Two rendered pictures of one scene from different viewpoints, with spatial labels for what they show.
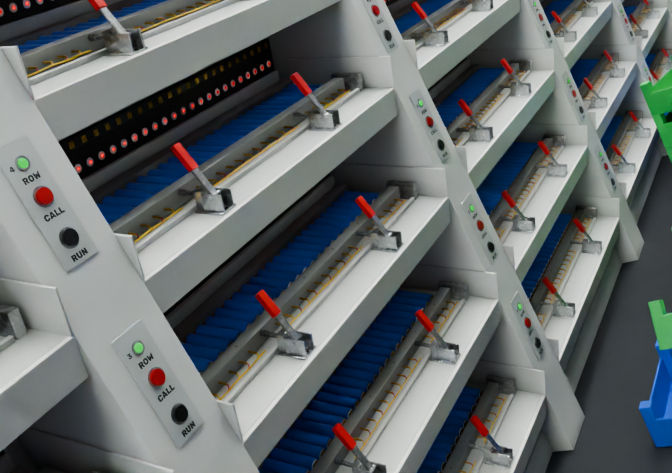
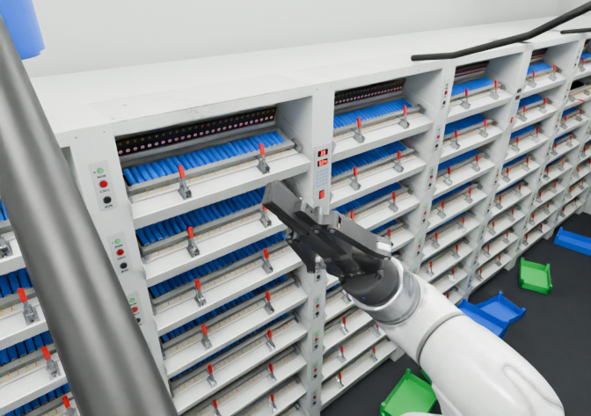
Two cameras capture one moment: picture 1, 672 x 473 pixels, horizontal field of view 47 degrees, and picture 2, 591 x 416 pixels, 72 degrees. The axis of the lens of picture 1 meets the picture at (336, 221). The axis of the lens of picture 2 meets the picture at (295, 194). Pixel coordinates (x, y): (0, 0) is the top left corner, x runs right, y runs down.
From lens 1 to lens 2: 128 cm
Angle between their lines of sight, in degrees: 20
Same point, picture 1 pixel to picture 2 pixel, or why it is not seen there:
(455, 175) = (316, 354)
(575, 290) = (352, 375)
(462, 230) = (306, 371)
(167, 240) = (191, 391)
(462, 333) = (285, 400)
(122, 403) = not seen: outside the picture
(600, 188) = not seen: hidden behind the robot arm
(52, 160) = not seen: hidden behind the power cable
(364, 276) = (255, 390)
